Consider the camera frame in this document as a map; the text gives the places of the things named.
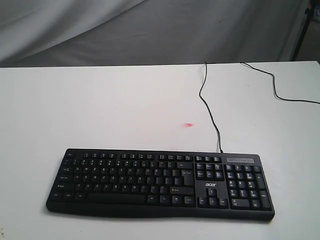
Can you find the black acer keyboard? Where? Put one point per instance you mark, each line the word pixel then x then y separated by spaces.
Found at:
pixel 161 184

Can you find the grey backdrop cloth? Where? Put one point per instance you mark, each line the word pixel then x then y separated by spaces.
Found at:
pixel 65 33

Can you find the black tripod stand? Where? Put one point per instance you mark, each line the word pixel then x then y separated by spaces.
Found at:
pixel 309 12

